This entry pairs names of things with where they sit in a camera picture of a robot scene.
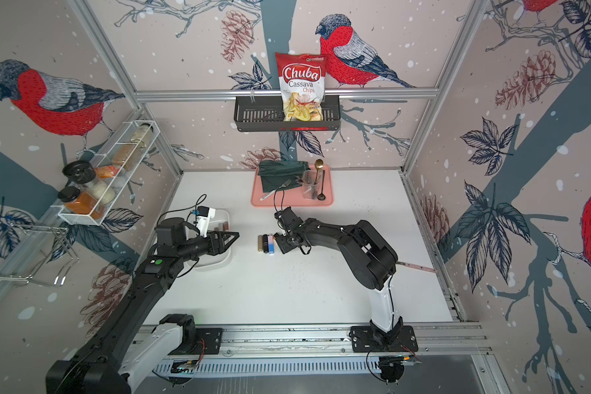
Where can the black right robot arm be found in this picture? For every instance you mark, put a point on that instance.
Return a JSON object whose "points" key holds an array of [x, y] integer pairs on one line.
{"points": [[371, 259]]}

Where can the aluminium front rail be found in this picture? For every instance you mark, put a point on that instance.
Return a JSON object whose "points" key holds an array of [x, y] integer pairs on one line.
{"points": [[332, 340]]}

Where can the gold long spoon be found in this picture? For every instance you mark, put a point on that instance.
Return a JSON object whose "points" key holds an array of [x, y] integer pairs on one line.
{"points": [[320, 180]]}

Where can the white handled fork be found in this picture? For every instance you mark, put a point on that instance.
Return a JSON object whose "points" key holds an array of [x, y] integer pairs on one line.
{"points": [[275, 191]]}

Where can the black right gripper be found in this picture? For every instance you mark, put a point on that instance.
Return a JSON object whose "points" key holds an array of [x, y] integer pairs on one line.
{"points": [[284, 249]]}

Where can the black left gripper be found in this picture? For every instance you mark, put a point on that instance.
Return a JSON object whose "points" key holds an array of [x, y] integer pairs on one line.
{"points": [[218, 247]]}

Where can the orange spice jar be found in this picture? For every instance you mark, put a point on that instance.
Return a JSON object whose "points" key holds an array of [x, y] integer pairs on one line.
{"points": [[80, 202]]}

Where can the Chuba cassava chips bag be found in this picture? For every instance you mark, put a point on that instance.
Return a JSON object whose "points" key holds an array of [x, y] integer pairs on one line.
{"points": [[302, 85]]}

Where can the pink silicone mat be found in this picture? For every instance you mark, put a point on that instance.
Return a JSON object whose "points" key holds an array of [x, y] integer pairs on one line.
{"points": [[294, 197]]}

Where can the pink handled fork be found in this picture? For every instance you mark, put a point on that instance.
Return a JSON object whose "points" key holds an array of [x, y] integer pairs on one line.
{"points": [[417, 267]]}

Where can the clear ribbed glass cup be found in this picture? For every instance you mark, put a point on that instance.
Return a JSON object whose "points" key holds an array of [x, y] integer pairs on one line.
{"points": [[308, 184]]}

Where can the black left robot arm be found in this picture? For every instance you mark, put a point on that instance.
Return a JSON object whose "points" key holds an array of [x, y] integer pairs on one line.
{"points": [[104, 364]]}

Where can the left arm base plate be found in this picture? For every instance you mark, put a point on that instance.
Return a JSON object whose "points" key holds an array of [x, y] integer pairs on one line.
{"points": [[207, 342]]}

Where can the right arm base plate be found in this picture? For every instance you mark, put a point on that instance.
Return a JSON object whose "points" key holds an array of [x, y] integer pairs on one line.
{"points": [[365, 339]]}

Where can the black lid spice jar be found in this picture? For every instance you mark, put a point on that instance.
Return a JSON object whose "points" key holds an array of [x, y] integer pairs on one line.
{"points": [[82, 173]]}

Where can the white wire spice rack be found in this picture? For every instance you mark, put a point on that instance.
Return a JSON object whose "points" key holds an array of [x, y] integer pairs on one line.
{"points": [[116, 166]]}

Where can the black wall basket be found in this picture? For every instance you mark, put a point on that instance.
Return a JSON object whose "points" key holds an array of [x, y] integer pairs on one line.
{"points": [[265, 114]]}

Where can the white storage box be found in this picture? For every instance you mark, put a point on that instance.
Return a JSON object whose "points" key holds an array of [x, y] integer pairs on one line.
{"points": [[214, 222]]}

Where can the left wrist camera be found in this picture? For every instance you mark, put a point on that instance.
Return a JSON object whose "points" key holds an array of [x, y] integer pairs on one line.
{"points": [[203, 216]]}

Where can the dark green cloth napkin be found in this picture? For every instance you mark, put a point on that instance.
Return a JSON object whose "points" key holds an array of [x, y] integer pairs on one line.
{"points": [[283, 175]]}

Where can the metal wire hook rack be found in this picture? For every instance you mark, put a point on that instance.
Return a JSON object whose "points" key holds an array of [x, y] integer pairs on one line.
{"points": [[33, 254]]}

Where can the pink blue lipstick tube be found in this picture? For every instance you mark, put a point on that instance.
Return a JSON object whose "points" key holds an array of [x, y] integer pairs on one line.
{"points": [[271, 249]]}

